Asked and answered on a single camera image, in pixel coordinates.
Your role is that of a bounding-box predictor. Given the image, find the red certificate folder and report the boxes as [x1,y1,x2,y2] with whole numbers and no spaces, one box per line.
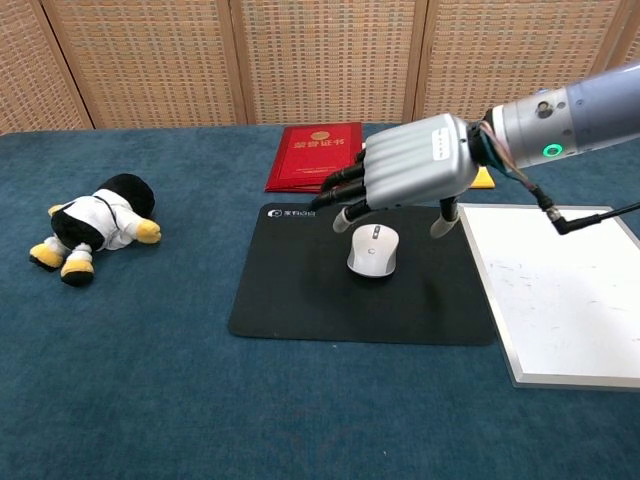
[264,121,364,195]

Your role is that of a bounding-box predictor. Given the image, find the black mouse pad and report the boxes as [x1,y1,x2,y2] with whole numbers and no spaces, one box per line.
[227,201,497,347]

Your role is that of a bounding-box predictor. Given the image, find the white computer mouse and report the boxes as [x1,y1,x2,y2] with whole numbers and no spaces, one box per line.
[346,224,400,278]

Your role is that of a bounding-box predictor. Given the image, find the penguin plush toy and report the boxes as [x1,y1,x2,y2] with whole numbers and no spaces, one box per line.
[28,173,162,288]

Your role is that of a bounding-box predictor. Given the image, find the woven folding screen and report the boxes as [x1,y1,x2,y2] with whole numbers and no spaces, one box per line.
[0,0,640,135]

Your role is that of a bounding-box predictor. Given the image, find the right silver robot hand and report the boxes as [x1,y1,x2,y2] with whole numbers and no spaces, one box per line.
[309,113,480,239]

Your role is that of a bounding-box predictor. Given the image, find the white board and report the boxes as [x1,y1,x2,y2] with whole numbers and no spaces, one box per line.
[458,204,640,391]

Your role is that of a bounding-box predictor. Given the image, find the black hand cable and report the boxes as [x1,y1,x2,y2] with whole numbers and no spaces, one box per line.
[469,122,640,236]

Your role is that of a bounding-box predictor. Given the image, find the blue felt table cover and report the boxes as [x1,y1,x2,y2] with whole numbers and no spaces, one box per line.
[0,121,640,480]

